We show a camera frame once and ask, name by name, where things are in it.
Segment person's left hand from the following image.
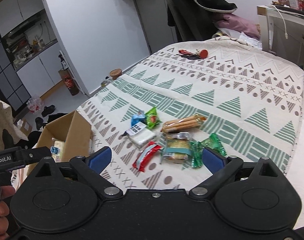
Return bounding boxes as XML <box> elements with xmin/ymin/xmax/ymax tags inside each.
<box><xmin>0</xmin><ymin>186</ymin><xmax>16</xmax><ymax>240</ymax></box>

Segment small clear wrapped snack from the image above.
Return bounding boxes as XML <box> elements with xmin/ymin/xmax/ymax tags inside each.
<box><xmin>166</xmin><ymin>132</ymin><xmax>192</xmax><ymax>141</ymax></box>

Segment red white plastic bag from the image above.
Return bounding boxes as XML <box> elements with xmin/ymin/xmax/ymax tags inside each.
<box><xmin>27</xmin><ymin>95</ymin><xmax>43</xmax><ymax>113</ymax></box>

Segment orange biscuit stick pack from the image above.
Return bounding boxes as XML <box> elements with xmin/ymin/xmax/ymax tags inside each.
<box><xmin>161</xmin><ymin>114</ymin><xmax>207</xmax><ymax>133</ymax></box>

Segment dotted beige cloth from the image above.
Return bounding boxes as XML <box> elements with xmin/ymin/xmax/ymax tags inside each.
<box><xmin>0</xmin><ymin>100</ymin><xmax>28</xmax><ymax>151</ymax></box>

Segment green teal pastry pack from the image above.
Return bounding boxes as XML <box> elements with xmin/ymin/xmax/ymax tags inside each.
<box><xmin>160</xmin><ymin>139</ymin><xmax>192</xmax><ymax>164</ymax></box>

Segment red white snack bar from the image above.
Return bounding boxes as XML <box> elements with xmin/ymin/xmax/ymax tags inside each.
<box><xmin>132</xmin><ymin>141</ymin><xmax>163</xmax><ymax>172</ymax></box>

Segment blue snack packet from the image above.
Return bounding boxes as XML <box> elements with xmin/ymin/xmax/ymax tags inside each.
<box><xmin>131</xmin><ymin>111</ymin><xmax>146</xmax><ymax>126</ymax></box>

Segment black clothes on floor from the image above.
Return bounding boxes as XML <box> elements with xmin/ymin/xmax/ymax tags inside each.
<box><xmin>28</xmin><ymin>113</ymin><xmax>66</xmax><ymax>148</ymax></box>

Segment spray bottle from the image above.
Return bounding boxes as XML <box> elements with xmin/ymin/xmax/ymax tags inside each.
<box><xmin>59</xmin><ymin>54</ymin><xmax>68</xmax><ymax>70</ymax></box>

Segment green candy packet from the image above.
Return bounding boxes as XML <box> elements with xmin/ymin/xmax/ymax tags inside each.
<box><xmin>145</xmin><ymin>107</ymin><xmax>160</xmax><ymax>129</ymax></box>

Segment pink clothing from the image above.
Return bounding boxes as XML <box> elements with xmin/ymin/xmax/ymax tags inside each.
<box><xmin>212</xmin><ymin>13</ymin><xmax>261</xmax><ymax>40</ymax></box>

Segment brown cardboard box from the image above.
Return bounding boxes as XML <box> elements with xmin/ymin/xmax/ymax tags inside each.
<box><xmin>36</xmin><ymin>111</ymin><xmax>93</xmax><ymax>162</ymax></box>

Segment white slim rack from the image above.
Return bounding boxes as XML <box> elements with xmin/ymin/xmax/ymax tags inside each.
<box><xmin>59</xmin><ymin>50</ymin><xmax>86</xmax><ymax>95</ymax></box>

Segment large cream cake package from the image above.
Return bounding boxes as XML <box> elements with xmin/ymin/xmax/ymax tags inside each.
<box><xmin>50</xmin><ymin>138</ymin><xmax>65</xmax><ymax>162</ymax></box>

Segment white cake snack pack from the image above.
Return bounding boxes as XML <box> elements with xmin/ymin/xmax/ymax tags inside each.
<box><xmin>123</xmin><ymin>122</ymin><xmax>156</xmax><ymax>148</ymax></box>

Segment green snack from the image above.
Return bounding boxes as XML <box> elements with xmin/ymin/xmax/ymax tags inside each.
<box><xmin>189</xmin><ymin>133</ymin><xmax>227</xmax><ymax>173</ymax></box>

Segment cork lid jar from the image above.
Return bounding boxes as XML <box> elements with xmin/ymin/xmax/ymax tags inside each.
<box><xmin>110</xmin><ymin>68</ymin><xmax>123</xmax><ymax>80</ymax></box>

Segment white desk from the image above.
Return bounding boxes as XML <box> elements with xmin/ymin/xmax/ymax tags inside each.
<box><xmin>257</xmin><ymin>4</ymin><xmax>304</xmax><ymax>67</ymax></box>

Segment patterned bed cover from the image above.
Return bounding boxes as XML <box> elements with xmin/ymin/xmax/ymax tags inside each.
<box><xmin>76</xmin><ymin>38</ymin><xmax>304</xmax><ymax>191</ymax></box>

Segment white kitchen cabinet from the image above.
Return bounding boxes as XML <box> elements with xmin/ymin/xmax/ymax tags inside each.
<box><xmin>0</xmin><ymin>0</ymin><xmax>61</xmax><ymax>113</ymax></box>

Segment black shoe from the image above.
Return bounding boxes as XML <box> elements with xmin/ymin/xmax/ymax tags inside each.
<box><xmin>41</xmin><ymin>105</ymin><xmax>56</xmax><ymax>117</ymax></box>
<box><xmin>35</xmin><ymin>117</ymin><xmax>45</xmax><ymax>131</ymax></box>

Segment white charging cable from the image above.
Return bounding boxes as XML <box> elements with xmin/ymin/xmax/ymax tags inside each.
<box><xmin>270</xmin><ymin>4</ymin><xmax>289</xmax><ymax>40</ymax></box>

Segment black coat on chair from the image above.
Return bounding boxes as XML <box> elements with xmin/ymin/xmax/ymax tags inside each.
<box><xmin>167</xmin><ymin>0</ymin><xmax>237</xmax><ymax>42</ymax></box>

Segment grey door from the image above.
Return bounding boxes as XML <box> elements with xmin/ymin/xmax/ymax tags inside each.
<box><xmin>134</xmin><ymin>0</ymin><xmax>177</xmax><ymax>54</ymax></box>

